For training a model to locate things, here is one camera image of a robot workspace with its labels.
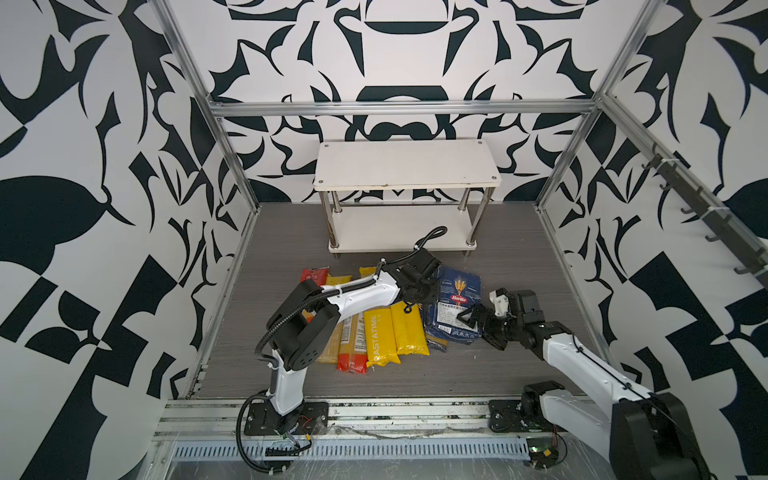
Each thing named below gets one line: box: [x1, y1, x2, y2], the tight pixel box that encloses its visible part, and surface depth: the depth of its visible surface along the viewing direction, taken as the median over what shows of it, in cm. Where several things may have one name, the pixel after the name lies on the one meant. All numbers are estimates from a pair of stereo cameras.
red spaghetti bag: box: [300, 265, 330, 287], surface depth 99 cm
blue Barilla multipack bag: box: [424, 266, 484, 345], surface depth 87 cm
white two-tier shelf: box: [313, 139, 502, 258], surface depth 102 cm
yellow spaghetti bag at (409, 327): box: [390, 301, 430, 356], surface depth 85 cm
